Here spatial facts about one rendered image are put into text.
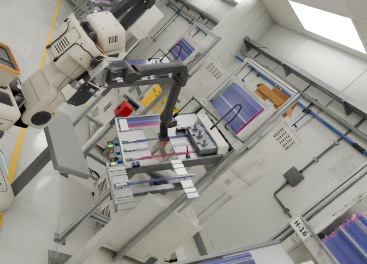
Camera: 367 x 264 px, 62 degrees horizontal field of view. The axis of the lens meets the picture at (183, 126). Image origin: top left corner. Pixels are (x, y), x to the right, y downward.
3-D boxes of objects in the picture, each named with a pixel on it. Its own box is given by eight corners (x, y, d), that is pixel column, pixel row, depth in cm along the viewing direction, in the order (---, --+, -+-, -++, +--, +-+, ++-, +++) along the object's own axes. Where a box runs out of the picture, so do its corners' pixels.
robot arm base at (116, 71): (100, 57, 154) (111, 72, 148) (115, 56, 158) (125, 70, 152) (99, 71, 159) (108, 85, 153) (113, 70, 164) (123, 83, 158)
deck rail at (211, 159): (125, 175, 205) (124, 168, 202) (124, 173, 207) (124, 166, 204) (222, 162, 225) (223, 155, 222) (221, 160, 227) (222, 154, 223)
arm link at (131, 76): (184, 55, 186) (193, 65, 181) (178, 73, 195) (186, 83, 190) (117, 61, 160) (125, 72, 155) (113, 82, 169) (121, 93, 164)
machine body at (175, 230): (91, 249, 232) (148, 197, 222) (88, 187, 289) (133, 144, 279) (151, 271, 268) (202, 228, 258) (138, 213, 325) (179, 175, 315)
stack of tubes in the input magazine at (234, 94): (235, 133, 219) (263, 107, 214) (209, 102, 260) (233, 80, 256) (244, 142, 226) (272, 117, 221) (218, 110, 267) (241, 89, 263)
